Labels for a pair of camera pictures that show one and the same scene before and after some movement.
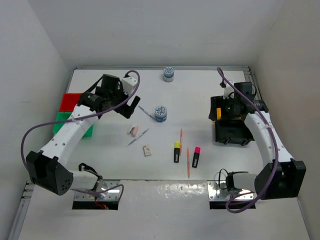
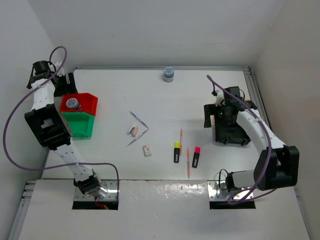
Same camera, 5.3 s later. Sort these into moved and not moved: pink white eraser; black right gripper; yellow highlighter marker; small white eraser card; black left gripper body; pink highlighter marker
Moved: black right gripper; black left gripper body
Not moved: yellow highlighter marker; small white eraser card; pink highlighter marker; pink white eraser
